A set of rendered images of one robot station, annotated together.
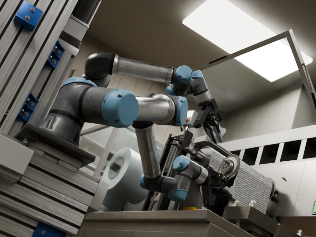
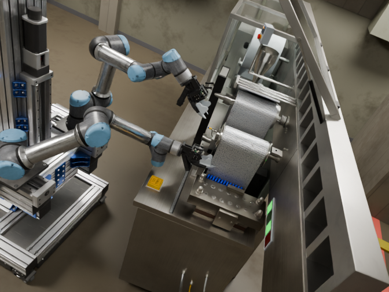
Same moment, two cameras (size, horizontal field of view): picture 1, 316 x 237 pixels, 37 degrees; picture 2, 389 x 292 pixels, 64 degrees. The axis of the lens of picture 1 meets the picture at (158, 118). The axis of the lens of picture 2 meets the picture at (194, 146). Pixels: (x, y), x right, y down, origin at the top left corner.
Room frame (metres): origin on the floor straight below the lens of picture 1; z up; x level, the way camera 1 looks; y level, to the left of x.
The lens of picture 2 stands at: (0.93, -0.97, 2.16)
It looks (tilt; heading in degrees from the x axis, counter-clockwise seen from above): 37 degrees down; 29
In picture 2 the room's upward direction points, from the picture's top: 21 degrees clockwise
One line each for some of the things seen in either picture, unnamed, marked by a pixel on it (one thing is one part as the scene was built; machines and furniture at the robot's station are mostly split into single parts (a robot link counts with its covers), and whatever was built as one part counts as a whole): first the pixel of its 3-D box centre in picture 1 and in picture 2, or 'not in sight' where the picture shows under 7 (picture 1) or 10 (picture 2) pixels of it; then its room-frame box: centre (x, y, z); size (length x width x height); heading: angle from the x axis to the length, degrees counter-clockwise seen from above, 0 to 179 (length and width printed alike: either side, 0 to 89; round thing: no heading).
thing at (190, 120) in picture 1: (189, 118); (264, 33); (2.66, -0.18, 1.66); 0.07 x 0.07 x 0.10; 44
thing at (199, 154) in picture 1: (198, 155); (229, 99); (2.37, -0.27, 1.33); 0.06 x 0.06 x 0.06; 27
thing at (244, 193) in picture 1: (248, 204); (231, 170); (2.17, -0.55, 1.11); 0.23 x 0.01 x 0.18; 117
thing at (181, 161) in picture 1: (186, 168); (162, 143); (1.98, -0.19, 1.11); 0.11 x 0.08 x 0.09; 118
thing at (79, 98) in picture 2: not in sight; (80, 103); (1.90, 0.44, 0.98); 0.13 x 0.12 x 0.14; 178
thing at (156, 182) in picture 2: (193, 212); (155, 182); (1.91, -0.27, 0.91); 0.07 x 0.07 x 0.02; 27
